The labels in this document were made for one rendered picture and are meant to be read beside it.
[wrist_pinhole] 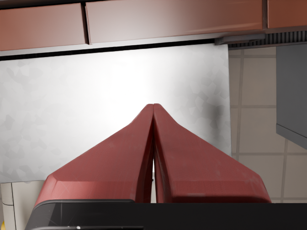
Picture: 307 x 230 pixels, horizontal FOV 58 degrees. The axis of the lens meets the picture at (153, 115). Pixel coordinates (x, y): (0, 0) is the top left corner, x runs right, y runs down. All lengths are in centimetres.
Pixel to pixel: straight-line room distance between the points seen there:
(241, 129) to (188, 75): 78
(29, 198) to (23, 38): 76
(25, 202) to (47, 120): 59
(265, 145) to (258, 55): 37
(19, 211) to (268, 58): 106
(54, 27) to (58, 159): 25
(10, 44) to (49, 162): 23
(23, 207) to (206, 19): 88
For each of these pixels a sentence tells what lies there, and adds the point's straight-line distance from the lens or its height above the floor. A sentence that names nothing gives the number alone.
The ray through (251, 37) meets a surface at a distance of 36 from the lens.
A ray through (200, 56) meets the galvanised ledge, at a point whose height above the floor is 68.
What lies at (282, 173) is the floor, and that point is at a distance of 131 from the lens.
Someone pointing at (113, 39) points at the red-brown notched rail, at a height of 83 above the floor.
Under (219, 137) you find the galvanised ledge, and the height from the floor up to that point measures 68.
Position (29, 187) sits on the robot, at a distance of 101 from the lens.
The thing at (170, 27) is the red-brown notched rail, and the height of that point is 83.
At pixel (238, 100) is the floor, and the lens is 117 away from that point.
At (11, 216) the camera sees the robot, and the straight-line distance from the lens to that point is 108.
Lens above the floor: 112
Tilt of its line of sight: 80 degrees down
